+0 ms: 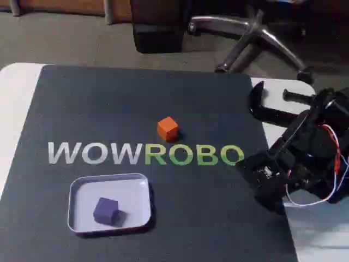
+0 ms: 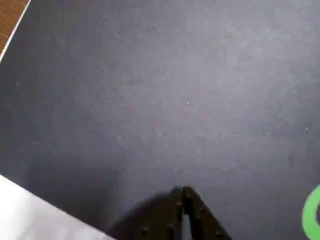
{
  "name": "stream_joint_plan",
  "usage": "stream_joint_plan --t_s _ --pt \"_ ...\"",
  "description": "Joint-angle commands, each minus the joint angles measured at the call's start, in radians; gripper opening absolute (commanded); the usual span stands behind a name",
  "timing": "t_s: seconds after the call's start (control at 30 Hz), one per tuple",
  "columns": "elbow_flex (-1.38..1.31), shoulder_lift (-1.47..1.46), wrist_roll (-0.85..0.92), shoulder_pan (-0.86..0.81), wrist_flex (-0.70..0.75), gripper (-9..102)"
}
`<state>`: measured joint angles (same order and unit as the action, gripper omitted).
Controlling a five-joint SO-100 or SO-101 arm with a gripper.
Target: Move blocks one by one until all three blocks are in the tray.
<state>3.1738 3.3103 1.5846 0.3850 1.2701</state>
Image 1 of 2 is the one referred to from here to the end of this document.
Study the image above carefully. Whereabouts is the purple cube block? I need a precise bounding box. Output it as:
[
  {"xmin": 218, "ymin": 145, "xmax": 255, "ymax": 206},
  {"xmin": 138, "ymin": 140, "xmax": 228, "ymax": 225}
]
[{"xmin": 93, "ymin": 197, "xmax": 121, "ymax": 225}]

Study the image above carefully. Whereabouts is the orange cube block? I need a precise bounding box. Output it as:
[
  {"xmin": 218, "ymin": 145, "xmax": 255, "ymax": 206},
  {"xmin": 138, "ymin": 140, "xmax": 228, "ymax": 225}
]
[{"xmin": 157, "ymin": 116, "xmax": 179, "ymax": 142}]

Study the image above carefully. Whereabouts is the red servo cable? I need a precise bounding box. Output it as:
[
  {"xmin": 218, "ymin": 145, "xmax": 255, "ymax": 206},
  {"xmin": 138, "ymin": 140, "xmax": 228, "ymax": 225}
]
[{"xmin": 320, "ymin": 124, "xmax": 344, "ymax": 175}]

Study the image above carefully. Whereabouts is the black WOWROBO mat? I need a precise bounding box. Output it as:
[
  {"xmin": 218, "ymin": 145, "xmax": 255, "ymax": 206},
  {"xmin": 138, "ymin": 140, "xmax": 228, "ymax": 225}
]
[{"xmin": 0, "ymin": 64, "xmax": 299, "ymax": 262}]

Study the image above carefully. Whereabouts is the black gripper camera mount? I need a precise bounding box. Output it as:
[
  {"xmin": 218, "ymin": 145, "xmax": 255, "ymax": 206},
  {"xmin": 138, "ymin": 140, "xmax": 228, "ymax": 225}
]
[{"xmin": 236, "ymin": 151, "xmax": 273, "ymax": 178}]

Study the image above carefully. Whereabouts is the chrome office chair base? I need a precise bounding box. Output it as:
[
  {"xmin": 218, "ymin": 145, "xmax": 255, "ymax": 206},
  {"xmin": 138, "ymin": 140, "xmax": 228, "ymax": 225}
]
[{"xmin": 188, "ymin": 8, "xmax": 314, "ymax": 82}]

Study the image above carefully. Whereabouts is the white rectangular tray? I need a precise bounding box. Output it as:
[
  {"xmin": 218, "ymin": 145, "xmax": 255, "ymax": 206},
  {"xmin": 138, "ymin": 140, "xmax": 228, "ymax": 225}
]
[{"xmin": 68, "ymin": 172, "xmax": 152, "ymax": 236}]

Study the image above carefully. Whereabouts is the white servo cable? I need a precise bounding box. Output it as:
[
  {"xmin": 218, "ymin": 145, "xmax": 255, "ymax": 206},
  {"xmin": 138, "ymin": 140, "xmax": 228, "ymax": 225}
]
[{"xmin": 283, "ymin": 157, "xmax": 349, "ymax": 207}]

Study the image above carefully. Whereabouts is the black table clamp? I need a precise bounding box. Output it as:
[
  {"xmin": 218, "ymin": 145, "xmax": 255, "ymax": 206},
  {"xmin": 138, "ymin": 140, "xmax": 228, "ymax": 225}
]
[{"xmin": 247, "ymin": 81, "xmax": 318, "ymax": 126}]

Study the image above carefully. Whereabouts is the grey furniture leg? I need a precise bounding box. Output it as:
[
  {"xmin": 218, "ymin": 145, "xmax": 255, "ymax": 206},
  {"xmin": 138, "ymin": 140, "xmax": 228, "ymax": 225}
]
[
  {"xmin": 104, "ymin": 0, "xmax": 116, "ymax": 25},
  {"xmin": 8, "ymin": 0, "xmax": 22, "ymax": 16}
]

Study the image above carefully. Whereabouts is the dark cabinet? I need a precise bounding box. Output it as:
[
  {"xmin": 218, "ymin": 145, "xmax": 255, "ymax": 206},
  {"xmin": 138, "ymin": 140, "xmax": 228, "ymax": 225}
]
[{"xmin": 130, "ymin": 0, "xmax": 191, "ymax": 54}]

